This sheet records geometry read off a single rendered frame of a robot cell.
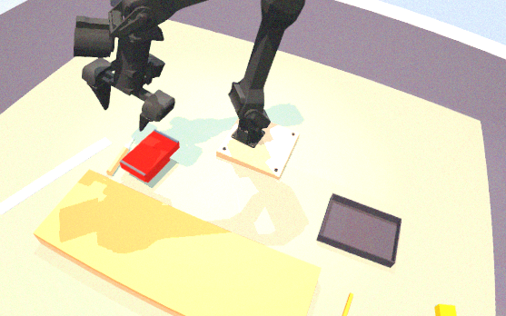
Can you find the white flat bar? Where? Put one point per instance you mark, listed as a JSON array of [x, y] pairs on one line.
[[48, 178]]

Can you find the pale yellow floor panel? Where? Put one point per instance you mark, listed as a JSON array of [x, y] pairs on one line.
[[177, 262]]

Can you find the red rectangular block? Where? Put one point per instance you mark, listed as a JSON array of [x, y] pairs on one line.
[[150, 156]]

